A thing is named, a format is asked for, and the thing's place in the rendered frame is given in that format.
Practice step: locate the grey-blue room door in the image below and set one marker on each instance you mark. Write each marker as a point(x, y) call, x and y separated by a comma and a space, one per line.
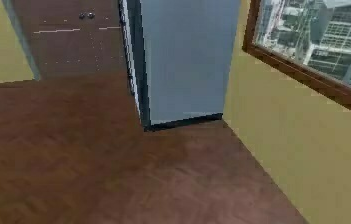
point(186, 63)

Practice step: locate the dark brown room door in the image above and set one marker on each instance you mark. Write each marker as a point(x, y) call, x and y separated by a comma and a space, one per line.
point(73, 43)

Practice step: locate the round black door knob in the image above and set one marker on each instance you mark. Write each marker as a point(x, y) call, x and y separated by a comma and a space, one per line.
point(82, 15)
point(90, 15)

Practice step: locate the brown framed window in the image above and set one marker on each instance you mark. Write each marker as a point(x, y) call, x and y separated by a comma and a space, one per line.
point(319, 43)

